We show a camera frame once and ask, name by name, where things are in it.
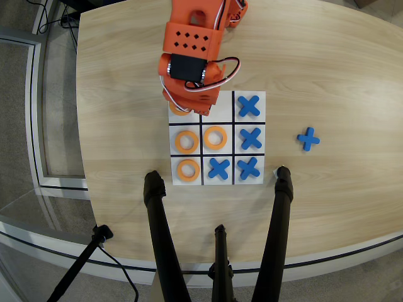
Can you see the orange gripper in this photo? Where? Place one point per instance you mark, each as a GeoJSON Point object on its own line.
{"type": "Point", "coordinates": [201, 109]}

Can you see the brown cardboard box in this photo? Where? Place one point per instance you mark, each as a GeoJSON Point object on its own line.
{"type": "Point", "coordinates": [365, 2]}

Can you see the white tic-tac-toe board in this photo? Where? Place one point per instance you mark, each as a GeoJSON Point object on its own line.
{"type": "Point", "coordinates": [217, 148]}

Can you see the blue foam cross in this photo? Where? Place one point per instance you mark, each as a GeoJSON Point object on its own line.
{"type": "Point", "coordinates": [219, 168]}
{"type": "Point", "coordinates": [248, 168]}
{"type": "Point", "coordinates": [249, 106]}
{"type": "Point", "coordinates": [308, 138]}
{"type": "Point", "coordinates": [251, 138]}

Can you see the small white tag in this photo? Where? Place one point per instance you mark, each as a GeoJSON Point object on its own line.
{"type": "Point", "coordinates": [274, 172]}

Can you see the short black tripod leg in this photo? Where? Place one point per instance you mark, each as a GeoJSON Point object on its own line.
{"type": "Point", "coordinates": [222, 267]}

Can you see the thin black stand pole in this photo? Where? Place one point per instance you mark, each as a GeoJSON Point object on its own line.
{"type": "Point", "coordinates": [82, 261]}

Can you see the grey metal floor frame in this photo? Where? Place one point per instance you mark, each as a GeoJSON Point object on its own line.
{"type": "Point", "coordinates": [31, 110]}

